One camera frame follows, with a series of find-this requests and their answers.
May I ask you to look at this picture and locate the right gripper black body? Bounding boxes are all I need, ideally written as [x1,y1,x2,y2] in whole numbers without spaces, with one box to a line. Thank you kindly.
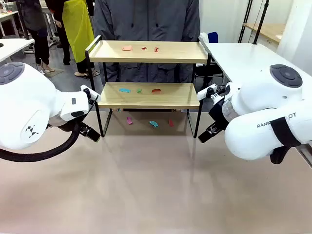
[210,97,231,132]

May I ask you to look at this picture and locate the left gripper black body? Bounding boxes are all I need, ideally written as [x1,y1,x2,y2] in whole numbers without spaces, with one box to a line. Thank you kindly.
[50,118,81,132]

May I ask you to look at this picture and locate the large white side table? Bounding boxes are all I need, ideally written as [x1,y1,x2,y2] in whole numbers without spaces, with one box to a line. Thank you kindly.
[199,36,312,103]

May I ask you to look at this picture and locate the blue chair backrest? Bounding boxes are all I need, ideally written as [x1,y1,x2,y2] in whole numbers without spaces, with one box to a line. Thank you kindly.
[207,31,219,44]

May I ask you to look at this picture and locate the small white side table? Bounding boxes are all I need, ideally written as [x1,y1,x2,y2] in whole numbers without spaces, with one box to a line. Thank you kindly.
[0,38,35,63]

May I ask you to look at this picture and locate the black tripod stand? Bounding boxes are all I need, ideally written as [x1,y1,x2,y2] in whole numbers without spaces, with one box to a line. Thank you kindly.
[238,0,254,43]

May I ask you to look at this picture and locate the person in yellow apron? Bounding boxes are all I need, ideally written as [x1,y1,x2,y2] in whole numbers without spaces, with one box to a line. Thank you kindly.
[45,0,100,80]

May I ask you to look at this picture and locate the light wooden background table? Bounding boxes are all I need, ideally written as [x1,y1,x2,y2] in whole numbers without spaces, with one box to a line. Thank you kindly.
[242,23,286,45]

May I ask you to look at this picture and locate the black stand pole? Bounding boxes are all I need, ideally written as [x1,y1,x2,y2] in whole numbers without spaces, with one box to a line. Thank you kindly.
[253,0,270,45]

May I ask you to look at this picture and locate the person in dark clothes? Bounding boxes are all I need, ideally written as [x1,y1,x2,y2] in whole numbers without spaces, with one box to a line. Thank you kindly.
[16,0,51,74]

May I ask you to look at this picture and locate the person in grey jacket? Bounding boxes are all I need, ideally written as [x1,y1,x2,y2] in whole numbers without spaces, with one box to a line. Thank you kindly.
[92,0,201,83]

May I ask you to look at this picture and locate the white background desk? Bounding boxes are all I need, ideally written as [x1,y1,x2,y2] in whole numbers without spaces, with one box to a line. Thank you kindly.
[0,9,20,38]

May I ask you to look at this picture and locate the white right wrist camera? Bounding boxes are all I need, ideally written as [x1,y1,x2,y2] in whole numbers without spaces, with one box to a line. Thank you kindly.
[196,84,225,101]

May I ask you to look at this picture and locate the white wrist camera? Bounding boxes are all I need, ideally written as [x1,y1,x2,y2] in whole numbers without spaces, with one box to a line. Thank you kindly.
[196,84,225,101]
[80,84,101,105]

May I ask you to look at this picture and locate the black braided cable sleeve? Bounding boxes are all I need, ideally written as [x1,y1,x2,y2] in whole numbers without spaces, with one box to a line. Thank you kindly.
[0,119,83,163]

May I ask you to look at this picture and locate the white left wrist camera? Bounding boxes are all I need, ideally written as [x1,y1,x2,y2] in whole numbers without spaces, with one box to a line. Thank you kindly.
[80,84,101,105]

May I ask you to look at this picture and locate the black velcro strap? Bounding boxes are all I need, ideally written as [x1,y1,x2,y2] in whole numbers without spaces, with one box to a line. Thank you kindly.
[270,117,302,164]

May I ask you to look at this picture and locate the two-tier wooden shelf black frame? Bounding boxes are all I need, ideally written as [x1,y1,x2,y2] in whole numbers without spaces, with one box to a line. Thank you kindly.
[85,35,212,139]

